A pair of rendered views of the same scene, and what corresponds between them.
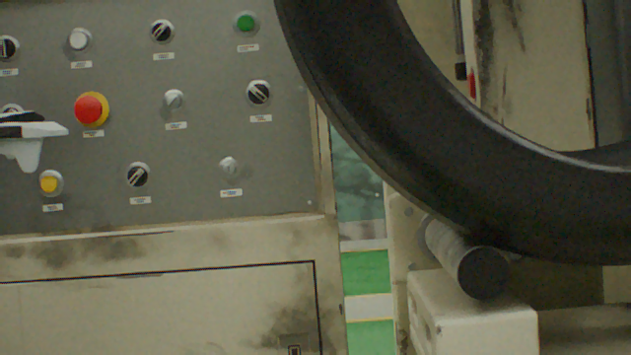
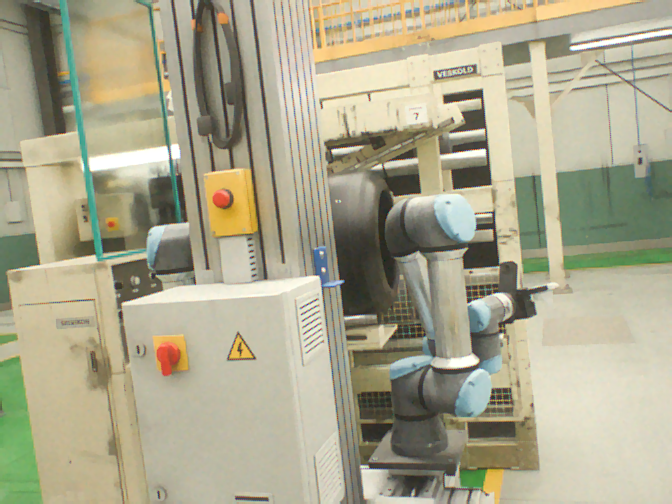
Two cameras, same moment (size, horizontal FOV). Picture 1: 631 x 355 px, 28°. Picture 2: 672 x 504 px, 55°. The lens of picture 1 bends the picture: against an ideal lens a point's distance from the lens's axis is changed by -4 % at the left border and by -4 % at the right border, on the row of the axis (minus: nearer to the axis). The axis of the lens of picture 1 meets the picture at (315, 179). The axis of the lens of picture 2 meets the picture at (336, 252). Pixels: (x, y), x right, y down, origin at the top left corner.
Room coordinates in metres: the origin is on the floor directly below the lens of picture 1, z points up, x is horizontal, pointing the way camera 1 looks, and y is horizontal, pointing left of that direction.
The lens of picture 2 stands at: (0.54, 2.34, 1.38)
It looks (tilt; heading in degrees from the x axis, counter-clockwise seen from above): 5 degrees down; 286
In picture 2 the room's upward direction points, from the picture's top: 7 degrees counter-clockwise
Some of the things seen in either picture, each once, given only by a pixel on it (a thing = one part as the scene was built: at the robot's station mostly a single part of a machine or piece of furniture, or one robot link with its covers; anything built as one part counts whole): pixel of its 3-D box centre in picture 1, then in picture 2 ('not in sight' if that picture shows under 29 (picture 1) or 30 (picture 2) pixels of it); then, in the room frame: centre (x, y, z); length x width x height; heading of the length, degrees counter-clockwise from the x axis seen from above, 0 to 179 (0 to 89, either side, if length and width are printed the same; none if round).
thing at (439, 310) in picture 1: (464, 318); (338, 336); (1.26, -0.13, 0.83); 0.36 x 0.09 x 0.06; 0
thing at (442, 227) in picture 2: not in sight; (448, 306); (0.71, 0.77, 1.09); 0.15 x 0.12 x 0.55; 151
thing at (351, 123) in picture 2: not in sight; (368, 122); (1.14, -0.57, 1.71); 0.61 x 0.25 x 0.15; 0
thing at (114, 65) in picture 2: not in sight; (127, 120); (1.84, 0.25, 1.74); 0.55 x 0.02 x 0.95; 90
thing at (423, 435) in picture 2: not in sight; (417, 426); (0.83, 0.70, 0.77); 0.15 x 0.15 x 0.10
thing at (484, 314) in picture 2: not in sight; (482, 315); (0.64, 0.64, 1.04); 0.11 x 0.08 x 0.09; 61
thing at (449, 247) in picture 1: (461, 251); (337, 320); (1.26, -0.13, 0.90); 0.35 x 0.05 x 0.05; 0
